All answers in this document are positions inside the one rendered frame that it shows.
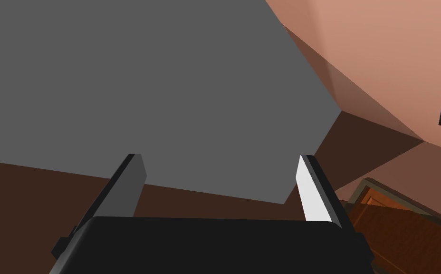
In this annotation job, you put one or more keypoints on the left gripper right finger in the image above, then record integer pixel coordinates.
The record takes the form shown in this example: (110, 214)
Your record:
(315, 194)

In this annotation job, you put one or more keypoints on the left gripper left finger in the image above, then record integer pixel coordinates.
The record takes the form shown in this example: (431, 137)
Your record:
(123, 194)

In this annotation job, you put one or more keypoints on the brown wooden door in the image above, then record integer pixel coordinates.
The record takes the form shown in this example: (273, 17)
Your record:
(406, 232)

